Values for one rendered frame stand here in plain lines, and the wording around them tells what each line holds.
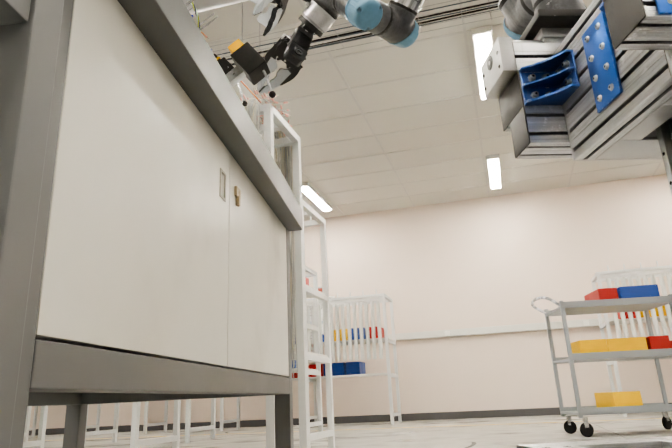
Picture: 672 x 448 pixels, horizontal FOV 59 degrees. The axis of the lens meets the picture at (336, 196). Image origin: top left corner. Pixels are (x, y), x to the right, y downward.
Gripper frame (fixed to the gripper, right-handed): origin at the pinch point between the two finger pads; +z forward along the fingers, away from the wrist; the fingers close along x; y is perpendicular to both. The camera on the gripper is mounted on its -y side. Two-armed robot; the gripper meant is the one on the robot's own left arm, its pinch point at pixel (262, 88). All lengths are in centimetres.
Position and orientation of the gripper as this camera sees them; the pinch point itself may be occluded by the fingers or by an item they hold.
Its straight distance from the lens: 151.5
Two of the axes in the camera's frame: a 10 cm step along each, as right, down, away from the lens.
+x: -7.5, -5.7, -3.3
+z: -6.4, 7.4, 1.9
